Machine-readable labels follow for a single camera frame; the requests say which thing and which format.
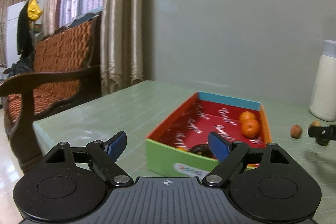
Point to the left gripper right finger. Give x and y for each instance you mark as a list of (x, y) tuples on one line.
[(234, 157)]

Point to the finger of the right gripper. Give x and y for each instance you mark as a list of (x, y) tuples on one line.
[(322, 135)]

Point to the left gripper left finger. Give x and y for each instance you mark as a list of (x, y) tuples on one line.
[(100, 156)]

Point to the orange mandarin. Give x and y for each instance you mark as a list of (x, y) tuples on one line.
[(250, 128), (246, 115)]

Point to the small tan round fruit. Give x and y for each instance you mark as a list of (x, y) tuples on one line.
[(314, 124)]

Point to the reddish brown small fruit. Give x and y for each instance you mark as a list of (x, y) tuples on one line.
[(296, 131)]

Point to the cream thermos jug blue lid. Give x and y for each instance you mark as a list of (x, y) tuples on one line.
[(322, 104)]

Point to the dark fruit in box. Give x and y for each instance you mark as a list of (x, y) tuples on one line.
[(202, 150)]

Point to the green grid table mat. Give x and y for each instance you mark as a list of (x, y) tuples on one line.
[(139, 109)]

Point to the colourful red-lined cardboard box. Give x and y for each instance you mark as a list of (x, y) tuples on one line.
[(168, 145)]

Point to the wooden bench orange cushion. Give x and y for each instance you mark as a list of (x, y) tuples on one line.
[(66, 73)]

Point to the beige satin curtain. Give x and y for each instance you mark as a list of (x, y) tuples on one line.
[(121, 54)]

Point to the black hanging coat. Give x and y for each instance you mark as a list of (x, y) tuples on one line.
[(24, 41)]

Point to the yellow bag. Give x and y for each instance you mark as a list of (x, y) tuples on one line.
[(34, 11)]

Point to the white refrigerator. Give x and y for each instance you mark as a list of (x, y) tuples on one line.
[(11, 33)]

